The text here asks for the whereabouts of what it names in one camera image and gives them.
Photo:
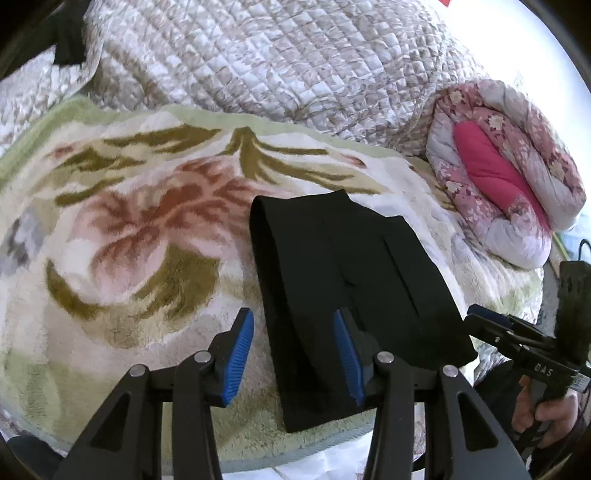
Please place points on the white quilted floral bedspread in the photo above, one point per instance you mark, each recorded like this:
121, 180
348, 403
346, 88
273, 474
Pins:
258, 60

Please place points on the dark cloth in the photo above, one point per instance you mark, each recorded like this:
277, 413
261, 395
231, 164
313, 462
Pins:
69, 32

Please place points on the black pants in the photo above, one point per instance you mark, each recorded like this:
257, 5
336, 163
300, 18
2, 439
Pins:
323, 286

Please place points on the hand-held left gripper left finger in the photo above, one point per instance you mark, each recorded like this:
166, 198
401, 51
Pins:
239, 353

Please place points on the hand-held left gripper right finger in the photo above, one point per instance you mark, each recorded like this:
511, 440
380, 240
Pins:
346, 355

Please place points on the person's right hand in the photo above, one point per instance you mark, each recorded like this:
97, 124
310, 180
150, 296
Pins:
561, 413

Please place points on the floral fleece blanket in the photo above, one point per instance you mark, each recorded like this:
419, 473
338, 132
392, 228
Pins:
129, 230

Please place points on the pink floral comforter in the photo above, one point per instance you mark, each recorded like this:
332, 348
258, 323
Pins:
498, 166

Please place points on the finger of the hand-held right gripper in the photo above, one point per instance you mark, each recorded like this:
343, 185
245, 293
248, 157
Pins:
489, 333
485, 312

